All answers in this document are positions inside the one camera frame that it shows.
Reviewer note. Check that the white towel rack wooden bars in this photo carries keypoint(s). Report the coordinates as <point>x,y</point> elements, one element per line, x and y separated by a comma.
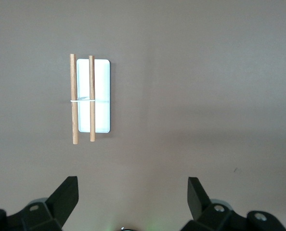
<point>100,84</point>

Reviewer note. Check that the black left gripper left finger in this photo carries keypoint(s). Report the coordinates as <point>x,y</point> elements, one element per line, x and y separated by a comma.
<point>61,202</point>

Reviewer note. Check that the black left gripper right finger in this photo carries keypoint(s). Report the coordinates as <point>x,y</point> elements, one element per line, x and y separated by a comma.
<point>200,204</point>

